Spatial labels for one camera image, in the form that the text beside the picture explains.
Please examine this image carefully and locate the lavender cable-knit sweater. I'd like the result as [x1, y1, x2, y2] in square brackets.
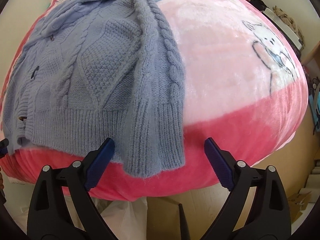
[3, 0, 185, 177]

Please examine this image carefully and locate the white plastic bag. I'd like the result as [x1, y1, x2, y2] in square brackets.
[62, 195, 148, 240]

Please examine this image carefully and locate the brown plush toy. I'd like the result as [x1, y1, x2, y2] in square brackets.
[272, 5, 305, 48]

